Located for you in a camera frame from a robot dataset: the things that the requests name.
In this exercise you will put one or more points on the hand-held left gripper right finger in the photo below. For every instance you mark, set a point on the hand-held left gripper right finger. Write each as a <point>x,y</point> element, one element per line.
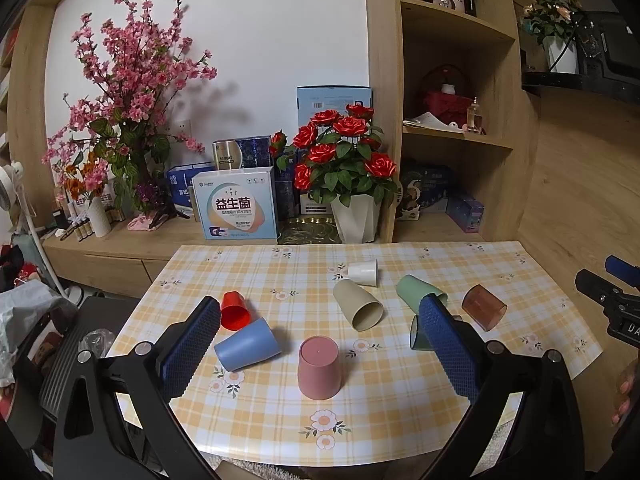
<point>450,350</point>

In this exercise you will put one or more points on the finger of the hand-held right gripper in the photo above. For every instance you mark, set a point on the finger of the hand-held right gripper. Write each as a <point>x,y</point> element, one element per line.
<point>620,265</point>
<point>595,284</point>

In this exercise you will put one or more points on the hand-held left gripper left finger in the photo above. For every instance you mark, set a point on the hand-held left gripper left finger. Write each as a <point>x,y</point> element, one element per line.
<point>191,345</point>

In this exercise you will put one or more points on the dark green clear cup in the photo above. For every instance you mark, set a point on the dark green clear cup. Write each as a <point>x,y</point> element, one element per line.
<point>419,334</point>

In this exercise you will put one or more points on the brown clear cup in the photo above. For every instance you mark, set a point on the brown clear cup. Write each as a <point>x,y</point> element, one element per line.
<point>484,306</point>

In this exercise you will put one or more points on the red plastic cup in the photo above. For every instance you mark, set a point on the red plastic cup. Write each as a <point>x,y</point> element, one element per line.
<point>235,311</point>

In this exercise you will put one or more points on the blue plastic cup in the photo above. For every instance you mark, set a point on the blue plastic cup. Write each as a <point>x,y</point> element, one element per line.
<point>247,346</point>

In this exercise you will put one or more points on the light green plastic cup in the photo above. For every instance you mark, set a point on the light green plastic cup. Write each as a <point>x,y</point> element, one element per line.
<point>417,291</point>

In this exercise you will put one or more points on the beige plastic cup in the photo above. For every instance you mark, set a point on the beige plastic cup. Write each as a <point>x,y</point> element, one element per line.
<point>357,305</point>

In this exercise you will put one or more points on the white plastic cup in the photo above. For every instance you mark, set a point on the white plastic cup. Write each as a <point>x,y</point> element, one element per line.
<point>363,273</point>

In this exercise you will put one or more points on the pink plastic cup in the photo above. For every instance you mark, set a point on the pink plastic cup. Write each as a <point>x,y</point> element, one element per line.
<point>320,367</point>

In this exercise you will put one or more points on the person's right hand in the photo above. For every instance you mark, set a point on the person's right hand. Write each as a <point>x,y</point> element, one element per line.
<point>627,392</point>

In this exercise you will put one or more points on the clear crumpled plastic wrap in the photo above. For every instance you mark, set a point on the clear crumpled plastic wrap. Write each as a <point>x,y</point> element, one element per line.
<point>95,342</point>

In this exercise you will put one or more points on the yellow plaid floral tablecloth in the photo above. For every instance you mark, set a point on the yellow plaid floral tablecloth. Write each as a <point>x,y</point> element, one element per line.
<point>280,270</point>

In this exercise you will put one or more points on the low wooden cabinet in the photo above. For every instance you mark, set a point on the low wooden cabinet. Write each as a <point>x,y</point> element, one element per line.
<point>100,260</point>

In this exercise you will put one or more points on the purple box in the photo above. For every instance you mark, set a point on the purple box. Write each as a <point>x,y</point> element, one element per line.
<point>465,212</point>

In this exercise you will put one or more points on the white pastel printed box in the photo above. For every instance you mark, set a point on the white pastel printed box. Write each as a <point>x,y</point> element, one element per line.
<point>235,205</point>

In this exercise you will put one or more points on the white ribbed vase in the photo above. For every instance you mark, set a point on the white ribbed vase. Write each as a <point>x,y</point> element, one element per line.
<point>100,217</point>

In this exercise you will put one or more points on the dark blue moon box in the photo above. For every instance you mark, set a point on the dark blue moon box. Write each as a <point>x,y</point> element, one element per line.
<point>425,192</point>

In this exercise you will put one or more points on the blue and white box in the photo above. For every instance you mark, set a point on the blue and white box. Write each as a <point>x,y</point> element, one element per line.
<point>182,185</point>

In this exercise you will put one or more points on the white faceted flower pot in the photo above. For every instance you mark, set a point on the white faceted flower pot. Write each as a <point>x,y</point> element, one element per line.
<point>356,220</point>

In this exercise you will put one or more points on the gold patterned tray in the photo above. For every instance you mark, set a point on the gold patterned tray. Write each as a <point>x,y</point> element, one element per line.
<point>305,231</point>

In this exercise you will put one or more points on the row of small brown bottles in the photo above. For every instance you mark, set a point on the row of small brown bottles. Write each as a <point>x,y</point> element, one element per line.
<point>80,227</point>

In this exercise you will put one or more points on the white plastic bag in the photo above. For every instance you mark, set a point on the white plastic bag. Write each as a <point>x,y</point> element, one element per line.
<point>20,317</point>

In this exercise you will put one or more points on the dark blue narrow box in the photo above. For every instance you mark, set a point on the dark blue narrow box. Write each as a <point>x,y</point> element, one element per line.
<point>286,197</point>

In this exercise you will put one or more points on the small white box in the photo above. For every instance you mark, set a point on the small white box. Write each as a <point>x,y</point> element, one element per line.
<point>314,206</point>

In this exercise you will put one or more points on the orange artificial flowers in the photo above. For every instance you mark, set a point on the orange artificial flowers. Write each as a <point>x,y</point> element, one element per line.
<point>82,180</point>

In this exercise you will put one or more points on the gold and dark blue box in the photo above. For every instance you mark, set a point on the gold and dark blue box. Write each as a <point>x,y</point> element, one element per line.
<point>245,152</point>

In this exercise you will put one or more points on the clear perfume bottle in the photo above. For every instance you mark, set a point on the clear perfume bottle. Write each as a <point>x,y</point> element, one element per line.
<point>474,115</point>

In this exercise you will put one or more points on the red artificial rose bouquet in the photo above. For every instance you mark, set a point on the red artificial rose bouquet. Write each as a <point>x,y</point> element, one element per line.
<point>340,155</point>

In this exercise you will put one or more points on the white folded paper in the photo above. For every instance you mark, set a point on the white folded paper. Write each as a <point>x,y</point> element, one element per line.
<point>425,121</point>

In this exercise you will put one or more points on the red gift basket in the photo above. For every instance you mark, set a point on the red gift basket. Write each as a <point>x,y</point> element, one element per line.
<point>447,97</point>

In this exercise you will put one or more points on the white standing fan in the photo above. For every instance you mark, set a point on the white standing fan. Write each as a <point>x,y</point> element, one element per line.
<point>11,185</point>

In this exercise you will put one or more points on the peach rose potted plant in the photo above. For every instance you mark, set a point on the peach rose potted plant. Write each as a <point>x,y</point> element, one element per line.
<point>555,17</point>

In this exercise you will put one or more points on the pink artificial blossom branches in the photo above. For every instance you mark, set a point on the pink artificial blossom branches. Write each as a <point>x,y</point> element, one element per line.
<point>135,90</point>

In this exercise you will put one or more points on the tall light blue box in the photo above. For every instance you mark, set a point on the tall light blue box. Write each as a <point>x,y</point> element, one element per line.
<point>330,102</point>

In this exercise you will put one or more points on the wooden shelf unit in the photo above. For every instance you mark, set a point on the wooden shelf unit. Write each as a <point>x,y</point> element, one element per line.
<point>385,60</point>

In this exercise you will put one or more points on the white wall socket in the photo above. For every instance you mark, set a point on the white wall socket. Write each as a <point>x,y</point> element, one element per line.
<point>184,123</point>

